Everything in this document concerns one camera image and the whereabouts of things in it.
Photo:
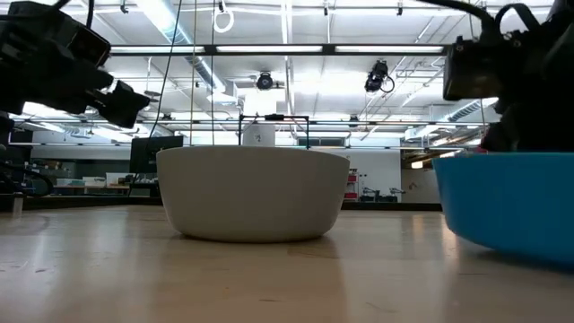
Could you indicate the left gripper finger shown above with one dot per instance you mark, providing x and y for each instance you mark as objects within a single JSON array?
[{"x": 125, "y": 105}]

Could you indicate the red storage rack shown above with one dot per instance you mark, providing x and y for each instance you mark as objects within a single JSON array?
[{"x": 353, "y": 184}]

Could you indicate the overhead black camera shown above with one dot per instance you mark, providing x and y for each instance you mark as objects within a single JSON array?
[{"x": 376, "y": 76}]

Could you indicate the dark monitor screen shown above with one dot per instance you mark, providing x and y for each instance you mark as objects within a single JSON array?
[{"x": 154, "y": 154}]

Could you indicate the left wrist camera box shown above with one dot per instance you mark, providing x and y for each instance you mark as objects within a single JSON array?
[{"x": 92, "y": 45}]

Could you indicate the blue plastic bowl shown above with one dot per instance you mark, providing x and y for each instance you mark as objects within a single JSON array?
[{"x": 515, "y": 202}]

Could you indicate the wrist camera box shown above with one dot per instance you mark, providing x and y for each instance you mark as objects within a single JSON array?
[
  {"x": 92, "y": 45},
  {"x": 471, "y": 69}
]

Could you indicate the white pillar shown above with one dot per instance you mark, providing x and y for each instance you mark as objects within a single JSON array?
[{"x": 258, "y": 134}]

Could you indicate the overhead frame light bar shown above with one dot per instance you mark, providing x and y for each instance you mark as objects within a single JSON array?
[{"x": 269, "y": 49}]

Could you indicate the round black ceiling camera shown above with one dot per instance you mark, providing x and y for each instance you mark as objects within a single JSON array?
[{"x": 264, "y": 81}]

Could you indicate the white-grey bowl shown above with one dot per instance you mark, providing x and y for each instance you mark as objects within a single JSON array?
[{"x": 251, "y": 197}]

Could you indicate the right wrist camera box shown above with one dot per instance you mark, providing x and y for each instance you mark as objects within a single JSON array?
[{"x": 471, "y": 69}]

